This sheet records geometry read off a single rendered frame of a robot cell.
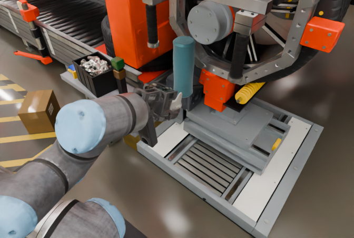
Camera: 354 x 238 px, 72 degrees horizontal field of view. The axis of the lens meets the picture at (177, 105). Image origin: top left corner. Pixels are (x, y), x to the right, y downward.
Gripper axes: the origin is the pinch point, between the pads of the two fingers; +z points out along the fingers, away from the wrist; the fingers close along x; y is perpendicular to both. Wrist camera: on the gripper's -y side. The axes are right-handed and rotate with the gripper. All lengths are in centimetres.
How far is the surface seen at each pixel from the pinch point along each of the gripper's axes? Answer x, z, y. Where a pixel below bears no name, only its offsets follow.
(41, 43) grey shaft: 164, 57, -27
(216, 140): 0, 57, -31
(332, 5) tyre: -26, 28, 39
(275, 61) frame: -17.2, 29.5, 18.8
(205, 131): 9, 61, -32
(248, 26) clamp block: -12.1, 1.7, 26.8
